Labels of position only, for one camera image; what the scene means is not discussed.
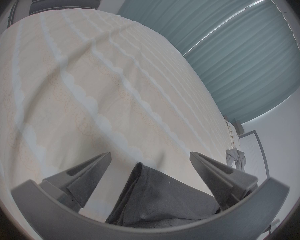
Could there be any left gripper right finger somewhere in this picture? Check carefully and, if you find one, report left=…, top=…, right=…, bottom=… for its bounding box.
left=190, top=151, right=259, bottom=209

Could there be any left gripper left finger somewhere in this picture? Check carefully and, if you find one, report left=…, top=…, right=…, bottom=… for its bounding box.
left=41, top=152, right=112, bottom=209

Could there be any black T-shirt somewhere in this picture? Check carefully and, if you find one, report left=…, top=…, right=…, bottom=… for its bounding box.
left=105, top=162, right=221, bottom=228

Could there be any pile of clothes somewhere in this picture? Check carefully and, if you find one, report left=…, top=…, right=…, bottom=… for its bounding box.
left=225, top=148, right=247, bottom=173

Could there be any white printed pillow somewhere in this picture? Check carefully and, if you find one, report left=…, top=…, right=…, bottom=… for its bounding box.
left=225, top=120, right=241, bottom=150

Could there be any grey bedside table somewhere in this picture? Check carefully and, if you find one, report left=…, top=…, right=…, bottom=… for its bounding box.
left=233, top=120, right=244, bottom=135

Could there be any bed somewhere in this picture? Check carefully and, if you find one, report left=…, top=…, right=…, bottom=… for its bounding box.
left=0, top=9, right=270, bottom=224

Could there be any blue-green curtain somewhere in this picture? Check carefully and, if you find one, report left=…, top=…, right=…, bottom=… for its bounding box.
left=184, top=0, right=300, bottom=125
left=117, top=0, right=267, bottom=57

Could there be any black dressing table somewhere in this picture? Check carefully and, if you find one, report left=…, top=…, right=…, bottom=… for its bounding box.
left=7, top=0, right=74, bottom=26

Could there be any black chest of drawers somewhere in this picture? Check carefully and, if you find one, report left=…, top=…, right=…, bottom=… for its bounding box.
left=29, top=0, right=106, bottom=16

